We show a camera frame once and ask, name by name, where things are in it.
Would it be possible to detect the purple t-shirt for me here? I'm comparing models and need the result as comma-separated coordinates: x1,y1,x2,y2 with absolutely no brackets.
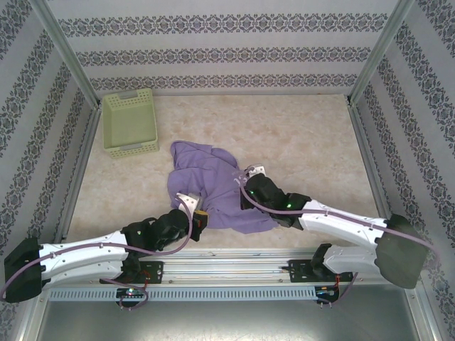
167,140,280,235

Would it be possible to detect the aluminium mounting rail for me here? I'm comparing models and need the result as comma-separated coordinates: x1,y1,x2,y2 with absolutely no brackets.
35,248,419,285

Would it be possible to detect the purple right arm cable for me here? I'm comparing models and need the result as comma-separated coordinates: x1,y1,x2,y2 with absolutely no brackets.
231,169,441,309

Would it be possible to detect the aluminium side rail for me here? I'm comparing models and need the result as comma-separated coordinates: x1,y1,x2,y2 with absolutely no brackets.
48,104,104,259
346,101,402,255

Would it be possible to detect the green perforated plastic basket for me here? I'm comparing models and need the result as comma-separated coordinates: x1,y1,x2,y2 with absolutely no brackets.
102,88,160,160

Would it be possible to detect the white slotted cable duct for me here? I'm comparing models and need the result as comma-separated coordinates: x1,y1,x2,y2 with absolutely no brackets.
48,286,317,302

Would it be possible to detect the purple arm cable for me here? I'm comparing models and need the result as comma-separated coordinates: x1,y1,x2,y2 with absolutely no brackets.
1,193,197,313
231,169,441,309

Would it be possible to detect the aluminium frame post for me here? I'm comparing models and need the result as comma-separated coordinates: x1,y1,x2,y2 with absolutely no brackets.
30,0,102,107
346,0,417,107

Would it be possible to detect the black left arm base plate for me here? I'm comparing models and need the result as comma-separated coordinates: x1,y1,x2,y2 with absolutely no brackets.
99,261,165,285

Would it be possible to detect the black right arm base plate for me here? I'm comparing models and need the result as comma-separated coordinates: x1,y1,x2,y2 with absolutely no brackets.
288,259,355,284

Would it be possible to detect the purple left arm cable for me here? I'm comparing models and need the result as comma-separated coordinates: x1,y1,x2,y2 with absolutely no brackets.
1,193,197,313

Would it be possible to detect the grey metal panel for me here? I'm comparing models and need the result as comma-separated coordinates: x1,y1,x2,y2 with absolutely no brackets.
21,300,437,341

